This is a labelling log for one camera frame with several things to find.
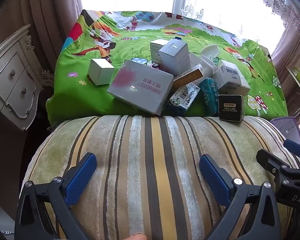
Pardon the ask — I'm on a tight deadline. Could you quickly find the brown pleated curtain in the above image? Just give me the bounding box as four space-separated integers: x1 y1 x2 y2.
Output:
17 0 84 68

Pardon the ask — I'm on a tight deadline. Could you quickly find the person's left hand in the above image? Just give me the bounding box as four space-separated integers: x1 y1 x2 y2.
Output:
126 233 148 240

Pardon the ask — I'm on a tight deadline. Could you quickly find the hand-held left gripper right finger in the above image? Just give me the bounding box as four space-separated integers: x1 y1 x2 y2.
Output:
199 154 282 240

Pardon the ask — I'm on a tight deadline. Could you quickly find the white box with barcode label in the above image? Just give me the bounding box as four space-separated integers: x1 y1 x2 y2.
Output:
212 60 251 97

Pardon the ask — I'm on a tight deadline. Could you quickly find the ornate cream nightstand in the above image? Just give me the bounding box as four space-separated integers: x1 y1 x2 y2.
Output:
0 24 54 132

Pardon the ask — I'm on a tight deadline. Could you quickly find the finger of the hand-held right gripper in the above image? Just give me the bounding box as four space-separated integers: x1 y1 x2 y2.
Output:
283 139 300 170
256 149 290 179

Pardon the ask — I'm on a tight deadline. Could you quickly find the green cartoon printed cloth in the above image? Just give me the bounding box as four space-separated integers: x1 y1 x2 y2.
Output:
45 9 288 127

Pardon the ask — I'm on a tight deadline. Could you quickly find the orange and white box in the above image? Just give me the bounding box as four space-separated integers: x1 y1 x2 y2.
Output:
171 64 204 93

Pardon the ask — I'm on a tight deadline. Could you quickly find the white box with logo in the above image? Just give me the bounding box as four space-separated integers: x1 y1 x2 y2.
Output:
158 39 192 77

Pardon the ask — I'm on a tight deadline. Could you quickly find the white blue barcode box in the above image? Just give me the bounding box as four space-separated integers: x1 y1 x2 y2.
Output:
165 82 201 117

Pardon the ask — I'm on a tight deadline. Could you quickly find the black box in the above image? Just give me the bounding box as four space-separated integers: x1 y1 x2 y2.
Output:
218 94 245 122

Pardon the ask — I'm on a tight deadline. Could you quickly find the small plain white box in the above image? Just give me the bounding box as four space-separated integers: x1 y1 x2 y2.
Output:
189 52 203 68

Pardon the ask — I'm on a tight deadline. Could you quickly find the large grey box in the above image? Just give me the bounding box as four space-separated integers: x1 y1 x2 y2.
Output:
107 60 174 116

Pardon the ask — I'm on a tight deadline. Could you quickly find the purple cardboard box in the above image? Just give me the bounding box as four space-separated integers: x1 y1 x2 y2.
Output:
269 116 300 147

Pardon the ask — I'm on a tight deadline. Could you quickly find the white lace curtain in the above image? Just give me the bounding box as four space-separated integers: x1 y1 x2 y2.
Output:
172 0 300 30

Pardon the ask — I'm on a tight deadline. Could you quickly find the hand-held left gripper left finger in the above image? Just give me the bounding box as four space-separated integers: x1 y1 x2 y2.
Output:
14 152 98 240

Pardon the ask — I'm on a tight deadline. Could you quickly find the white cube box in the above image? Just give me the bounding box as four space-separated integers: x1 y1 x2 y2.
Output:
87 59 115 87

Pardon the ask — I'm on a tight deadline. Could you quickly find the striped plush blanket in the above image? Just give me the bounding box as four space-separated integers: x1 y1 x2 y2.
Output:
20 115 300 240

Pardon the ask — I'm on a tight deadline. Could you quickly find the mauve patterned curtain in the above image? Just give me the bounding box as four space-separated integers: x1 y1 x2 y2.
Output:
271 12 300 120

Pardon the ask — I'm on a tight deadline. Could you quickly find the teal tissue pack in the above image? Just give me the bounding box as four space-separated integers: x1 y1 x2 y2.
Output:
199 77 219 117

